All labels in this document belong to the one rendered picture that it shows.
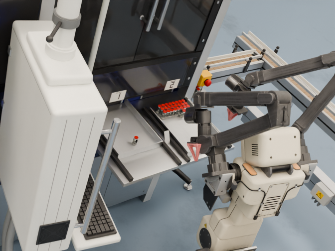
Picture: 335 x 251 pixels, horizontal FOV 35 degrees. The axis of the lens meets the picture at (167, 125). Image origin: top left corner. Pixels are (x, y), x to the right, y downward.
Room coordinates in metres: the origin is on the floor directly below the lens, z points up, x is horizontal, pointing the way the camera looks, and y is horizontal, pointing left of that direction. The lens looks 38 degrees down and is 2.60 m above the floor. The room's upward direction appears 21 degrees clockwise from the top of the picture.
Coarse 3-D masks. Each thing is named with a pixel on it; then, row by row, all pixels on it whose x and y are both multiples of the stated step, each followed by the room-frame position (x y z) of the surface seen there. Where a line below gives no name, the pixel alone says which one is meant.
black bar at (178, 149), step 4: (144, 108) 2.20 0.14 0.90; (144, 112) 2.19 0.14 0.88; (148, 112) 2.18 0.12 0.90; (148, 116) 2.17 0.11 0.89; (152, 116) 2.16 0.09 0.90; (152, 120) 2.14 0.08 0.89; (156, 120) 2.15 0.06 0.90; (156, 124) 2.12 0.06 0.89; (160, 124) 2.13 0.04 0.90; (160, 128) 2.10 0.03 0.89; (164, 128) 2.10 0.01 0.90; (172, 140) 2.04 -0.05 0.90; (172, 144) 2.03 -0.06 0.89; (176, 144) 2.02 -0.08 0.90; (176, 148) 2.01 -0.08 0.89; (180, 148) 2.01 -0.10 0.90; (180, 152) 1.98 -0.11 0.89; (184, 152) 1.99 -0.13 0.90; (184, 156) 1.96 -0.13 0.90; (188, 160) 1.95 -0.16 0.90
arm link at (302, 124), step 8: (328, 88) 2.04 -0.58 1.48; (320, 96) 2.02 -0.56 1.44; (328, 96) 2.02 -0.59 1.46; (312, 104) 2.01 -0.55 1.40; (320, 104) 2.00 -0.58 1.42; (304, 112) 2.00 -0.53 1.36; (312, 112) 1.99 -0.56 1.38; (320, 112) 1.99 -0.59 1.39; (296, 120) 1.98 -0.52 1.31; (304, 120) 1.97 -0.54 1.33; (312, 120) 1.97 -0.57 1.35; (304, 128) 1.95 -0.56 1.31
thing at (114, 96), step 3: (126, 90) 2.09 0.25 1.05; (114, 93) 2.04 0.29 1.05; (117, 93) 2.05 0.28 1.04; (123, 93) 2.08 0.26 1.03; (111, 96) 2.03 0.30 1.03; (114, 96) 2.04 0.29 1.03; (117, 96) 2.06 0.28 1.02; (120, 96) 2.07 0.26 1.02; (123, 96) 2.09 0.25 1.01; (111, 99) 2.03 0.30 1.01; (114, 99) 2.05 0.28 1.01; (117, 99) 2.06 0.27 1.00; (120, 99) 2.08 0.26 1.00; (123, 99) 2.09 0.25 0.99
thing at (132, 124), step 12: (108, 108) 2.12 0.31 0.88; (120, 108) 2.15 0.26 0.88; (132, 108) 2.16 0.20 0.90; (108, 120) 2.03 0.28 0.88; (132, 120) 2.10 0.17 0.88; (144, 120) 2.09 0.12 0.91; (120, 132) 1.98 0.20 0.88; (132, 132) 2.01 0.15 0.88; (144, 132) 2.04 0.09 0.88; (120, 144) 1.90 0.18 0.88; (132, 144) 1.93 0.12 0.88; (144, 144) 1.96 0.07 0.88; (156, 144) 1.96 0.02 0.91; (120, 156) 1.80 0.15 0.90
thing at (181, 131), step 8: (192, 104) 2.37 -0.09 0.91; (152, 112) 2.19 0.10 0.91; (160, 120) 2.14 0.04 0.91; (168, 120) 2.21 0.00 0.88; (176, 120) 2.23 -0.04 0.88; (168, 128) 2.10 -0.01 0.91; (176, 128) 2.16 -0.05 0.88; (184, 128) 2.19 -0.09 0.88; (192, 128) 2.21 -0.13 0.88; (176, 136) 2.10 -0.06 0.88; (184, 136) 2.13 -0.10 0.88; (184, 144) 2.07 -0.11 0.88
